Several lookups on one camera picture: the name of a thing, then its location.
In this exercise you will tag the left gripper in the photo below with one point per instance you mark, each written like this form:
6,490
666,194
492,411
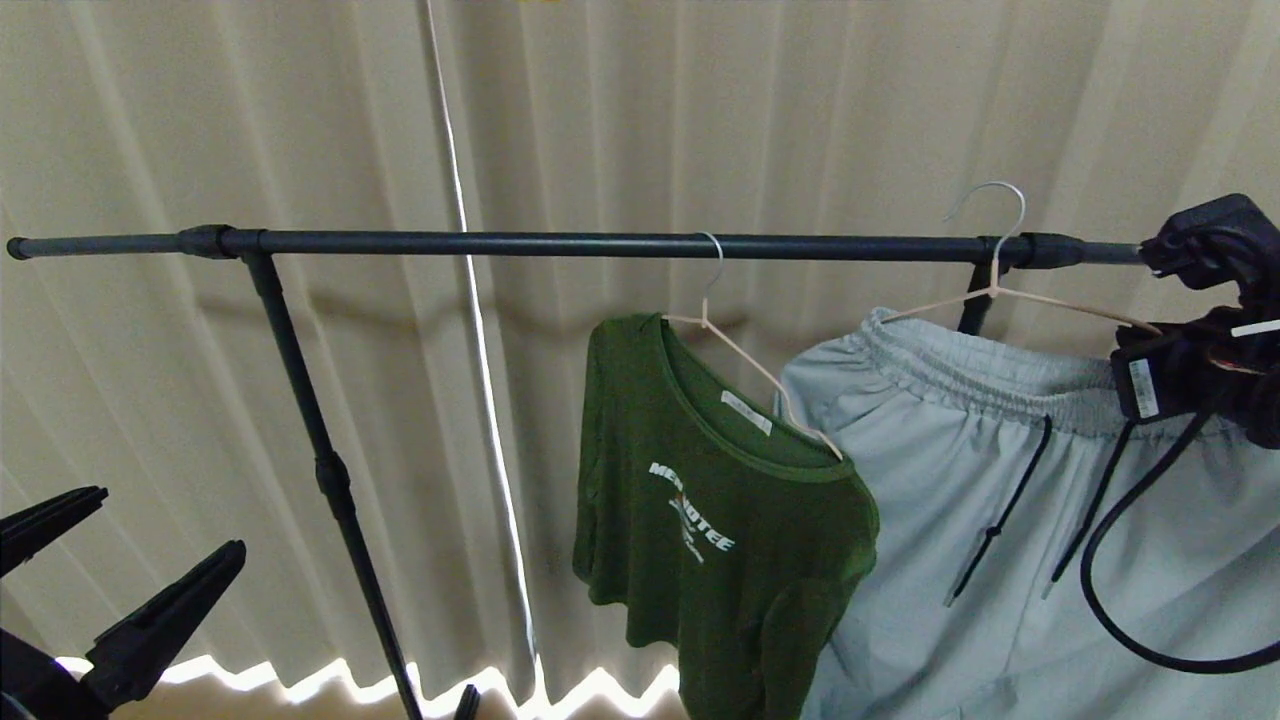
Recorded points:
35,685

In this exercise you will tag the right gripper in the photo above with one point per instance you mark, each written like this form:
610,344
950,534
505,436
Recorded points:
1210,380

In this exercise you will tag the pink clothes hanger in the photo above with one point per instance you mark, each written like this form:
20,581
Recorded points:
1000,290
760,372

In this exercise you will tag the pale grey garment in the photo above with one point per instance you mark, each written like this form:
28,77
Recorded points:
950,620

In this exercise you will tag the green long-sleeved shirt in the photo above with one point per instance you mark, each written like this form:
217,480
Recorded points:
720,560

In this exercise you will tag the black clothes rack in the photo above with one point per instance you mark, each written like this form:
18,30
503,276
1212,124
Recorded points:
600,245

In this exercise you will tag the beige curtain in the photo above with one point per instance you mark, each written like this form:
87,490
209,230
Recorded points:
200,420

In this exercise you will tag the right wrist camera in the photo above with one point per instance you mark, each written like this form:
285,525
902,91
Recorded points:
1215,240

